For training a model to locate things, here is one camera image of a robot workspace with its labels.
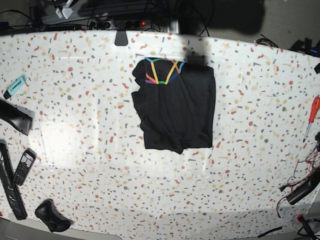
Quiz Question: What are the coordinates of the white power strip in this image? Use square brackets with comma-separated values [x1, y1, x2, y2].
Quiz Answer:
[88, 20, 152, 31]

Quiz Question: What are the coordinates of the black cordless phone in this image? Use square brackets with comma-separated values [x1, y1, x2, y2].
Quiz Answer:
[13, 148, 37, 186]

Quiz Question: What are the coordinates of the black T-shirt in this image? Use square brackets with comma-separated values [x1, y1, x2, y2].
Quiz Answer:
[131, 57, 216, 154]

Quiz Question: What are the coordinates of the white terrazzo table cloth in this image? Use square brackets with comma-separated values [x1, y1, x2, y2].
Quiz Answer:
[0, 30, 320, 240]

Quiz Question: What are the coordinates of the long black bar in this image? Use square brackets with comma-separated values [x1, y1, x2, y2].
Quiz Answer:
[0, 139, 28, 221]

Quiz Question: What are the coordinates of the red handled screwdriver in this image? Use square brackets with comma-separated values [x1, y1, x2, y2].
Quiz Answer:
[302, 96, 320, 143]

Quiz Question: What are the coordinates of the red black tool handle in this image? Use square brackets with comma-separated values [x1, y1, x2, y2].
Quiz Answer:
[296, 214, 320, 240]

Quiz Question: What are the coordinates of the black cylinder with wires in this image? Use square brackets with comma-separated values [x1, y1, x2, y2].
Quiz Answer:
[286, 171, 320, 205]

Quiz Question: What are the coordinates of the turquoise highlighter marker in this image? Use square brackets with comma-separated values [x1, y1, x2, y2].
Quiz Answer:
[3, 75, 26, 100]

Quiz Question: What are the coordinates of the grey table clamp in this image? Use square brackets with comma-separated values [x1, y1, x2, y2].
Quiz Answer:
[114, 30, 128, 47]

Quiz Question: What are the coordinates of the black game controller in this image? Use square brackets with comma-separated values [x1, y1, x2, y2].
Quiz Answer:
[34, 199, 73, 233]

